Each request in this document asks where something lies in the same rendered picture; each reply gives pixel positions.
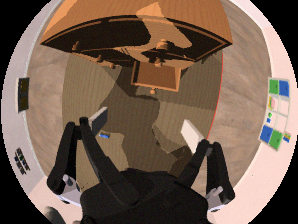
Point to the brown wooden chest of drawers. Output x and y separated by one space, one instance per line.
205 15

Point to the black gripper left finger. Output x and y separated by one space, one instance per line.
62 179

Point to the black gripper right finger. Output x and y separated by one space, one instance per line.
218 182

